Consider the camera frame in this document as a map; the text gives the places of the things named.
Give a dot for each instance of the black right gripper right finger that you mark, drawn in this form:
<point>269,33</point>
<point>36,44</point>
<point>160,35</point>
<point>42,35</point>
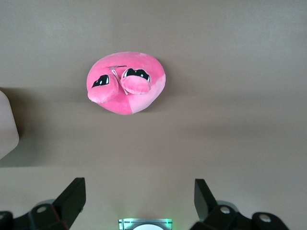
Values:
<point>204,201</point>

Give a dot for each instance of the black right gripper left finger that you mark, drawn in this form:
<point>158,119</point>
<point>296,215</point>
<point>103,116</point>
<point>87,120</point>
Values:
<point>72,198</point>

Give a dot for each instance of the white lid with grey tabs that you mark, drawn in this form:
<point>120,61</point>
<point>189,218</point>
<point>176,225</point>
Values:
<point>7,124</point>

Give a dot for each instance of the pink plush toy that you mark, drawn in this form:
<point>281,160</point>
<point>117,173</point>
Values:
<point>134,62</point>

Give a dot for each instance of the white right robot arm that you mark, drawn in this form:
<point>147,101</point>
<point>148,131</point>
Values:
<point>146,228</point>

